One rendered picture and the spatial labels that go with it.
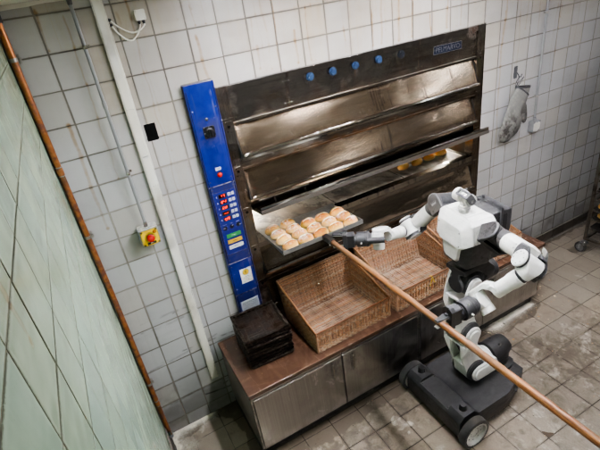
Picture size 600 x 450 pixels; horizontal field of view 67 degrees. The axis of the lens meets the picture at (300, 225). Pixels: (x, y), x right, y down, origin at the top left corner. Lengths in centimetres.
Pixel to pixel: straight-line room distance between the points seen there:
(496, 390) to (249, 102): 227
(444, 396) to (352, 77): 201
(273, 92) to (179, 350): 166
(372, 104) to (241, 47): 92
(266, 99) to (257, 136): 20
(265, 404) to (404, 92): 210
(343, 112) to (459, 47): 98
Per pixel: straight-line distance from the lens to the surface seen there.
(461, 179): 371
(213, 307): 291
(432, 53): 324
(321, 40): 271
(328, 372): 288
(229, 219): 264
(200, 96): 241
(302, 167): 277
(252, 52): 252
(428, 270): 338
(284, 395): 280
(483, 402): 313
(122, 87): 234
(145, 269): 266
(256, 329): 273
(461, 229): 234
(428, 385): 314
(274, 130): 263
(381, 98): 300
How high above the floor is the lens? 255
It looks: 29 degrees down
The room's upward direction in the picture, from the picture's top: 9 degrees counter-clockwise
